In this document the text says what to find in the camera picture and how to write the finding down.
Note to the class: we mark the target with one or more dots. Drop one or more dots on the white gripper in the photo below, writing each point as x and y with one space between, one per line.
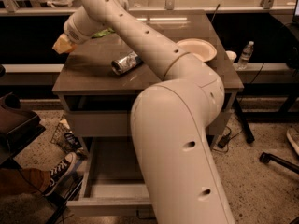
74 32

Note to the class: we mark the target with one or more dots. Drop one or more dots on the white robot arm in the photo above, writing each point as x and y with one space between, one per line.
168 119

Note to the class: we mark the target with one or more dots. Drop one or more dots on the grey drawer cabinet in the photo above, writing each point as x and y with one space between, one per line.
88 83

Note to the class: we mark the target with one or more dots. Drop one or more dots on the open bottom drawer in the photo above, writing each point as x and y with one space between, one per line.
112 184

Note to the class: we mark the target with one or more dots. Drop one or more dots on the green chip bag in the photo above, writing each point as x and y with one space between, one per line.
103 33

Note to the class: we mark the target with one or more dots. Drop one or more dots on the silver drink can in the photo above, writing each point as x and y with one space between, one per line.
126 63

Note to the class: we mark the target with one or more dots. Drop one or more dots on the dark brown chair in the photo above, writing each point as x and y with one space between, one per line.
19 127

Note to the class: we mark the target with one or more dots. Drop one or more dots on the black and white sneaker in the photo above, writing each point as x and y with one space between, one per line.
60 171

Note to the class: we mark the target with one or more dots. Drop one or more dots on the brown trouser leg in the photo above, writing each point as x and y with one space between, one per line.
19 181

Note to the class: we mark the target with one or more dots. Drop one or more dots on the white paper bowl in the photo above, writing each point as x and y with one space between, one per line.
202 49

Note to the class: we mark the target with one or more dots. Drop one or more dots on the small white cup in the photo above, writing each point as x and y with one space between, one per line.
231 55

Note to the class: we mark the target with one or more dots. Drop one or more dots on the clear water bottle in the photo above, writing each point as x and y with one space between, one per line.
245 56

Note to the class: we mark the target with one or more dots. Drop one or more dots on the black power adapter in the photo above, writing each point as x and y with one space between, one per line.
224 141

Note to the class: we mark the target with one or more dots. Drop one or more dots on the black chair leg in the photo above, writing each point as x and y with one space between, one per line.
267 157

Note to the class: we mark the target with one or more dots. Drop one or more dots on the grey sneaker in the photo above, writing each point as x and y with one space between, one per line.
293 137

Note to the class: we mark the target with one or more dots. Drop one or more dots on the wire basket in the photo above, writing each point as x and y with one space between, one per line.
64 138

